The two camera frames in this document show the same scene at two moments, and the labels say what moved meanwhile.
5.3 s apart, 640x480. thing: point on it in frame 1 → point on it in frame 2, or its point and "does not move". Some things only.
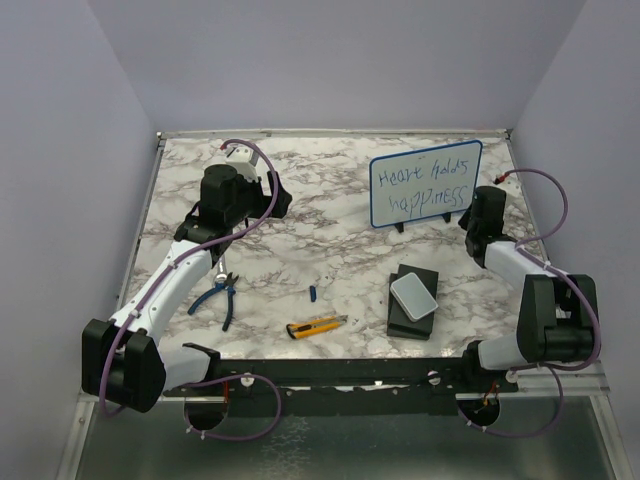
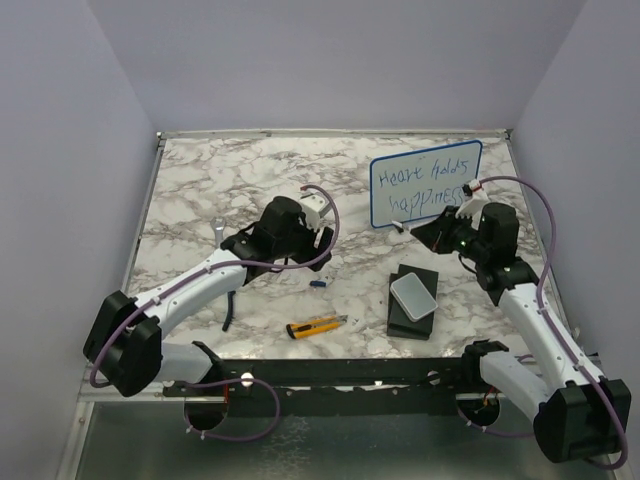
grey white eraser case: [413, 297] does not move
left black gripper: [264, 201] → [312, 252]
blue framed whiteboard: [422, 184] does not move
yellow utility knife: [302, 329] does not move
